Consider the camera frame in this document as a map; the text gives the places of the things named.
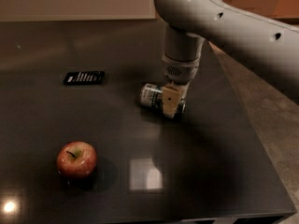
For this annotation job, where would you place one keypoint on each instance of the black remote control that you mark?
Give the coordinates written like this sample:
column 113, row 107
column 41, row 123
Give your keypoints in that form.
column 84, row 78

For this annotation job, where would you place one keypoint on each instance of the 7up soda can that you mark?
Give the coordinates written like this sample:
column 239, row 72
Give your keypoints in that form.
column 151, row 96

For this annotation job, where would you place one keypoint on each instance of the red apple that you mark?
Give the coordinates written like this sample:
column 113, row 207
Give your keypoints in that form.
column 76, row 160

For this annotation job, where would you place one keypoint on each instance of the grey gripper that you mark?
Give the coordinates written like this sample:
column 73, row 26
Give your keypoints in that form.
column 180, row 71

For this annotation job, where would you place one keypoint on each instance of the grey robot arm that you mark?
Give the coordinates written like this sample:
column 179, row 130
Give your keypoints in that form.
column 268, row 48

